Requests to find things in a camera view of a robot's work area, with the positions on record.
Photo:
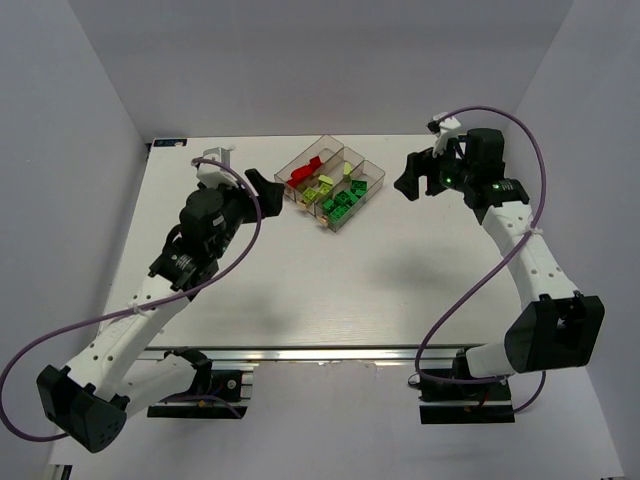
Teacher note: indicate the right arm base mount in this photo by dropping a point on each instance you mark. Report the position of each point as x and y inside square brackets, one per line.
[448, 404]

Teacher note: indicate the clear plastic bin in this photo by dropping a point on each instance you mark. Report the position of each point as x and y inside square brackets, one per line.
[335, 167]
[366, 171]
[325, 147]

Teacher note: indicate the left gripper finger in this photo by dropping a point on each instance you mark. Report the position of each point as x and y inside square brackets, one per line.
[231, 189]
[269, 194]

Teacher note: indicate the lime curved lego brick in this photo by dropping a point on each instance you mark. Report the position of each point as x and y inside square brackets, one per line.
[325, 179]

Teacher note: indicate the small lime lego brick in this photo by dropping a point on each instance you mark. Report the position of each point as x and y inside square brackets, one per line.
[324, 189]

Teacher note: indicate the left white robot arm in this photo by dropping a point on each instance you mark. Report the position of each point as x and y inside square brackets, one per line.
[93, 395]

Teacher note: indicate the long green lego brick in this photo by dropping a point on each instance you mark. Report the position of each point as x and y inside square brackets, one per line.
[333, 210]

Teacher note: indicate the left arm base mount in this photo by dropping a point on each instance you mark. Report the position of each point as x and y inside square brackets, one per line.
[217, 393]

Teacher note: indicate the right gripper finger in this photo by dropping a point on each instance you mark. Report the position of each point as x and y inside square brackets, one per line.
[420, 164]
[408, 185]

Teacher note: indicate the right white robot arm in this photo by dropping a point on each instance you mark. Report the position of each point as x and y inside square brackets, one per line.
[558, 325]

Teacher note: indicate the near clear plastic bin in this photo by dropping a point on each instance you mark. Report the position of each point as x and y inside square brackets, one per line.
[366, 171]

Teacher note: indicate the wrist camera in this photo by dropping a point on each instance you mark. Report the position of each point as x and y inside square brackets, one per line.
[215, 167]
[443, 126]

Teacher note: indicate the aluminium front rail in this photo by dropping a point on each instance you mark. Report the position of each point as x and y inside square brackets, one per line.
[391, 353]

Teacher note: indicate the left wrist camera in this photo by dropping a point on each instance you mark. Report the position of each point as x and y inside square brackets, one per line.
[215, 167]

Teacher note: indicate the far clear plastic bin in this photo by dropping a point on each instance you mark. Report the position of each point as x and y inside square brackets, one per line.
[325, 147]

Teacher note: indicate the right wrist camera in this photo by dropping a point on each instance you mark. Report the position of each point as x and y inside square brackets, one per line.
[443, 126]

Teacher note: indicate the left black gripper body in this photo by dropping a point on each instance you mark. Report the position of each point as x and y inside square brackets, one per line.
[251, 201]

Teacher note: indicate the red L lego stack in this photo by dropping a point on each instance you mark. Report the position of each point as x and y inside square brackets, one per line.
[300, 174]

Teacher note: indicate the middle clear plastic bin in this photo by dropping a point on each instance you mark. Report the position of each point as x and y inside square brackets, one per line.
[335, 167]

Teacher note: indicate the left blue label sticker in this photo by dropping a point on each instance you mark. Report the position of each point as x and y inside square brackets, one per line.
[169, 142]

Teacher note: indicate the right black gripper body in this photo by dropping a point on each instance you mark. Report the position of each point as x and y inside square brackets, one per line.
[431, 170]

